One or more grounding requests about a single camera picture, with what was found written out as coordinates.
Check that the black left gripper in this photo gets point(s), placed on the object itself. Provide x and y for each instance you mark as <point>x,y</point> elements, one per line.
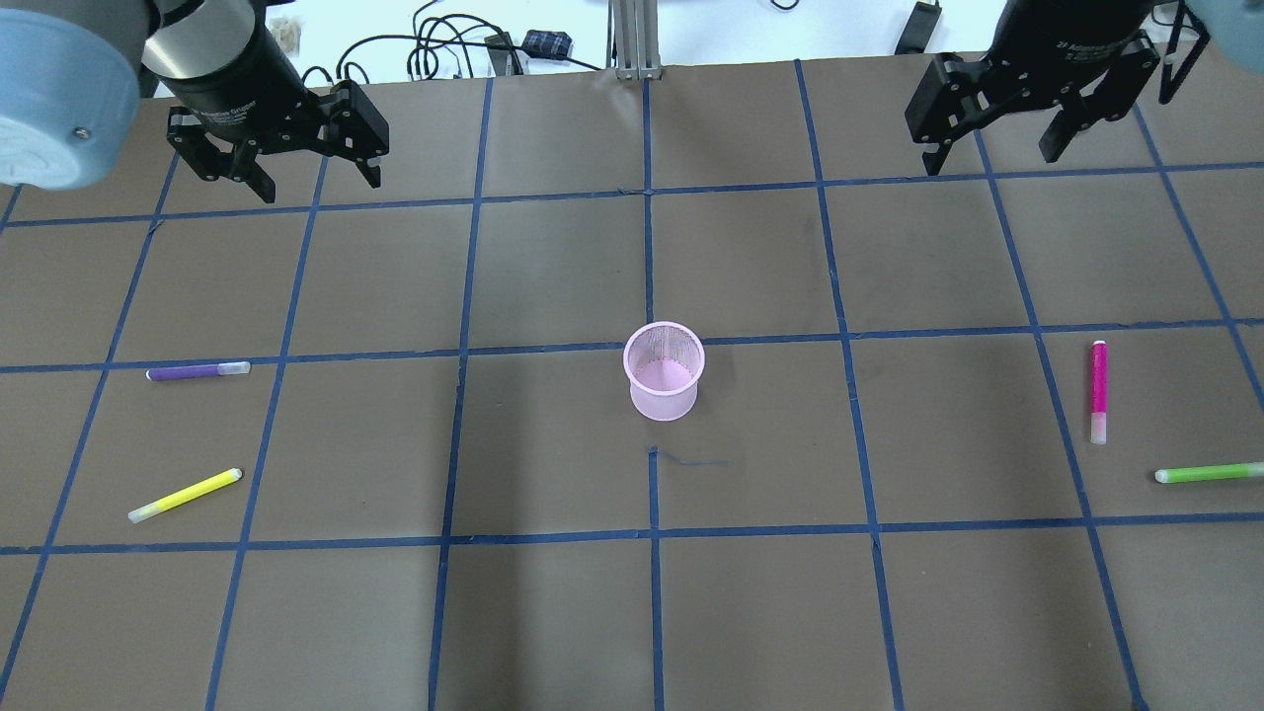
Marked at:
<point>235,71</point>

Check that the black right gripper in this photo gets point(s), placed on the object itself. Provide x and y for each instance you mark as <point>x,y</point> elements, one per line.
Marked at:
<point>1071,39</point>

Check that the purple pen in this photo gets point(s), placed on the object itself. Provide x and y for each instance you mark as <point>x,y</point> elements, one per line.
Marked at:
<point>197,371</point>

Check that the pink pen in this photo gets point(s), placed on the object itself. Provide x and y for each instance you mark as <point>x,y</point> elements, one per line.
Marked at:
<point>1099,391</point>

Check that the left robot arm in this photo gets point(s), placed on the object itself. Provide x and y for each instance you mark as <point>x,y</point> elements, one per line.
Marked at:
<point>73,78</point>

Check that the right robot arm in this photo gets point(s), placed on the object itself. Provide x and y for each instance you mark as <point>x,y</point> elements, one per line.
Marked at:
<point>1235,26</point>

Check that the pink mesh cup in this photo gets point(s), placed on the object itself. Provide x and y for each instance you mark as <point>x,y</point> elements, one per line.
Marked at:
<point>663,362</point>

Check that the black power adapter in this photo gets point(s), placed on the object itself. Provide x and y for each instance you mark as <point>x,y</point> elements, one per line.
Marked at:
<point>919,28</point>

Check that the snack packet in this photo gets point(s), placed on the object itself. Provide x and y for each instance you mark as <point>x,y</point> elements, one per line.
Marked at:
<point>287,32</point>

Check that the dark blue small box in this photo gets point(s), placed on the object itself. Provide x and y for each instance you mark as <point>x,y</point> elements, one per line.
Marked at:
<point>549,45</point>

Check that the yellow pen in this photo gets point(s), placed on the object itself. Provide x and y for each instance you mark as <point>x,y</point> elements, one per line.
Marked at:
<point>184,496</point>

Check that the brown paper table mat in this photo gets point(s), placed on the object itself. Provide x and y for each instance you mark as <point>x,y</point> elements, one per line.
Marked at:
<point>884,498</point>

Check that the green pen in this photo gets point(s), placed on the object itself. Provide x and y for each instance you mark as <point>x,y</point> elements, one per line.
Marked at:
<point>1209,473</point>

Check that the aluminium frame post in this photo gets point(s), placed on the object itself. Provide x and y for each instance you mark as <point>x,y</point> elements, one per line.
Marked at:
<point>632,45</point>

